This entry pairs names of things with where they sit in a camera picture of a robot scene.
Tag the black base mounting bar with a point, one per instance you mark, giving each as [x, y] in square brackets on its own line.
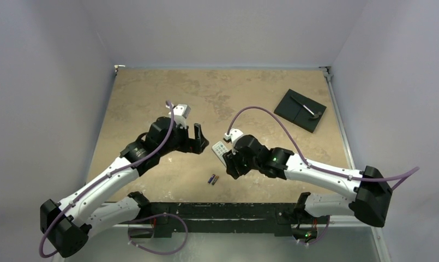
[279, 219]

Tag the black metal tool on tray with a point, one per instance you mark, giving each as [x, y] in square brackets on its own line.
[313, 115]

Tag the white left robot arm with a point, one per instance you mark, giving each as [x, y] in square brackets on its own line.
[68, 224]

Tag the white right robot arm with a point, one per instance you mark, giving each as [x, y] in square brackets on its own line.
[362, 194]

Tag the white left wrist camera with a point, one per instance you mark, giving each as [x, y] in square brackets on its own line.
[181, 113]

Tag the white remote control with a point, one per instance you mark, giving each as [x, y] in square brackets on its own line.
[219, 149]

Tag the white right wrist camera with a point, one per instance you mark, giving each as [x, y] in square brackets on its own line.
[232, 136]

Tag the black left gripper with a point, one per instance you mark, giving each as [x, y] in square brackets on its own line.
[188, 145]

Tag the purple AAA battery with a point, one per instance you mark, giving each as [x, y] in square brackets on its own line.
[211, 179]

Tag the black flat tray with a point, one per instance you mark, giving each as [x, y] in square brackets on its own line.
[294, 113]

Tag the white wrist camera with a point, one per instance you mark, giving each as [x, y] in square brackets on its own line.
[232, 136]
[181, 113]

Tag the aluminium frame rail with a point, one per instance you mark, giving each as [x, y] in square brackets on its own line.
[328, 77]

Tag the black gold AAA battery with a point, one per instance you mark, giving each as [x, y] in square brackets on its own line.
[215, 180]

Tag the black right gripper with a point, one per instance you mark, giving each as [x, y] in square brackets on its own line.
[230, 161]

